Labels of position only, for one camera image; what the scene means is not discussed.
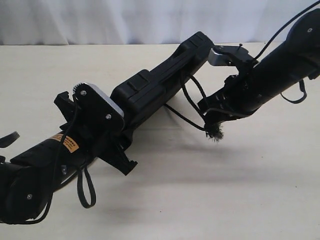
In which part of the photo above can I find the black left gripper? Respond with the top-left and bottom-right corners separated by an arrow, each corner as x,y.
54,91 -> 138,175

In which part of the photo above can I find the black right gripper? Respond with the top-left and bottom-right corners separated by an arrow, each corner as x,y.
197,43 -> 263,123

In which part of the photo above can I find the black cord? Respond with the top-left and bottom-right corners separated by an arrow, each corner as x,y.
164,72 -> 226,143

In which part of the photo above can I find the black plastic case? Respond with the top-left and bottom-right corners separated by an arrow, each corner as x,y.
110,31 -> 213,131

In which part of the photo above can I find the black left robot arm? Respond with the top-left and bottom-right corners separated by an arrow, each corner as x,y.
0,83 -> 136,225

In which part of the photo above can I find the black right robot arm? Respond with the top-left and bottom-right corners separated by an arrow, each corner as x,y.
198,8 -> 320,124

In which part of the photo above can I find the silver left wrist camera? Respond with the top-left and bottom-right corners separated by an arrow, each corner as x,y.
73,82 -> 125,132

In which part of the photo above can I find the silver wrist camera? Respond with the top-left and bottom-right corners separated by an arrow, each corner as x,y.
207,48 -> 234,67
73,82 -> 125,132

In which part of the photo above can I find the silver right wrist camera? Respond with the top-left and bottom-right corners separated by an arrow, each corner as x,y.
207,48 -> 234,67

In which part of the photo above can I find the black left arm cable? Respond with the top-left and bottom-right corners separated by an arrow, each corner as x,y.
0,99 -> 97,221

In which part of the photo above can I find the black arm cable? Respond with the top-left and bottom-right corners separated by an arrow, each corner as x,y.
0,99 -> 97,221
252,0 -> 320,106

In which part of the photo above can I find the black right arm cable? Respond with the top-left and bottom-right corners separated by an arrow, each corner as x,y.
252,0 -> 320,106

